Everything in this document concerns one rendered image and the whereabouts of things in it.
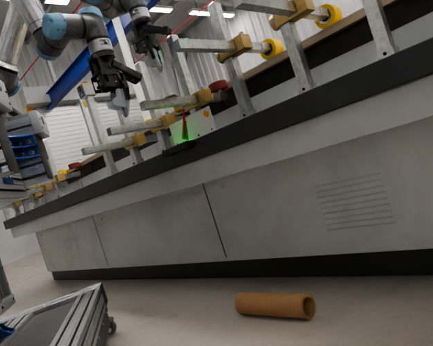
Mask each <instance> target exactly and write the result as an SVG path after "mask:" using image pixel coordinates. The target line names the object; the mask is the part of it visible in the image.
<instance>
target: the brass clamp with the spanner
mask: <svg viewBox="0 0 433 346"><path fill-rule="evenodd" d="M192 95H196V96H197V99H198V102H197V103H196V104H193V105H187V106H186V108H185V112H189V110H191V109H193V108H196V107H202V106H204V105H206V104H208V103H209V102H211V101H213V97H212V94H211V90H210V89H201V90H199V91H197V92H196V93H193V94H192Z"/></svg>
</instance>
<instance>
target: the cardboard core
mask: <svg viewBox="0 0 433 346"><path fill-rule="evenodd" d="M235 307H236V310H237V312H238V313H240V314H251V315H260V316H277V317H286V318H295V319H312V318H313V316H314V314H315V300H314V298H313V296H312V295H310V294H308V293H278V292H240V293H238V294H237V296H236V298H235Z"/></svg>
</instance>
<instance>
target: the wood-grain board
mask: <svg viewBox="0 0 433 346"><path fill-rule="evenodd" d="M398 1H400V0H381V2H382V6H383V8H384V9H385V8H387V7H389V6H390V5H392V4H394V3H396V2H398ZM366 18H367V16H366V13H365V10H364V8H361V9H360V10H358V11H356V12H354V13H352V14H350V15H348V16H346V17H345V18H343V19H341V20H339V21H338V22H336V23H334V24H332V25H330V26H328V27H326V28H325V29H323V30H321V31H319V32H318V33H316V34H314V35H312V36H310V37H308V38H306V39H304V40H303V41H301V43H302V47H303V50H306V49H308V48H310V47H312V46H314V45H317V44H318V43H320V42H322V41H324V40H326V39H328V38H330V37H332V36H333V35H335V34H337V33H339V32H341V31H343V30H345V29H347V28H348V27H350V26H352V25H354V24H356V23H359V22H360V21H362V20H364V19H366ZM288 59H289V54H288V51H287V49H286V50H284V51H283V52H281V53H279V54H277V55H276V56H274V57H272V58H270V59H269V60H266V61H265V62H262V63H261V64H259V65H257V66H255V67H254V68H252V69H250V70H248V71H246V72H245V73H243V77H244V80H245V82H246V81H248V80H249V79H251V78H253V77H255V76H257V75H259V74H261V73H262V72H264V71H266V70H268V69H271V68H272V67H275V66H276V65H278V64H280V63H282V62H284V61H286V60H288ZM227 85H228V89H226V90H224V91H223V92H226V91H229V90H230V89H233V87H232V83H231V81H228V82H227ZM172 113H174V116H175V117H178V116H180V115H183V113H176V112H174V111H173V112H172ZM170 114H171V113H170ZM150 131H151V130H150V129H149V130H141V131H137V132H140V134H141V133H144V134H146V133H148V132H150ZM134 135H136V132H135V133H134ZM100 157H103V155H102V152H99V153H97V154H95V155H93V156H92V157H89V158H88V159H86V160H84V161H82V162H80V167H79V168H81V167H83V166H85V165H87V164H89V163H91V162H93V161H95V160H96V159H99V158H100ZM79 168H77V169H79ZM74 171H75V170H74V169H72V170H70V169H68V170H66V172H67V174H69V173H72V172H74Z"/></svg>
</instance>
